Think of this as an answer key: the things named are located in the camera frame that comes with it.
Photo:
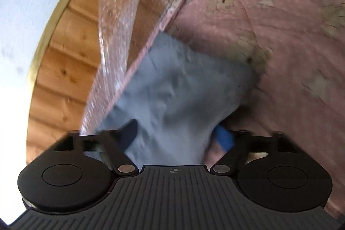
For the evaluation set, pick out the pink bear printed blanket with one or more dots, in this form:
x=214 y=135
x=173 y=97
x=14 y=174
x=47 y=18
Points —
x=275 y=52

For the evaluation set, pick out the brass trim strip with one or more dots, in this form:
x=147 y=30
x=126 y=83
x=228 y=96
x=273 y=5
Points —
x=58 y=11

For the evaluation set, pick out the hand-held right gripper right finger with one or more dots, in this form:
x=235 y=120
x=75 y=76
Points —
x=224 y=139

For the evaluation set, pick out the grey garment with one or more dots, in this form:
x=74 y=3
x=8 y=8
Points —
x=167 y=95

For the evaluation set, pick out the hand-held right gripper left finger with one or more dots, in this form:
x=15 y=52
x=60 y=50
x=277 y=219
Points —
x=130 y=133

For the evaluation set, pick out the wooden headboard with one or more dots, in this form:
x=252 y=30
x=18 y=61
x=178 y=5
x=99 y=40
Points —
x=72 y=57

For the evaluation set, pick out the clear bubble wrap sheet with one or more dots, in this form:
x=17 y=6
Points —
x=124 y=3

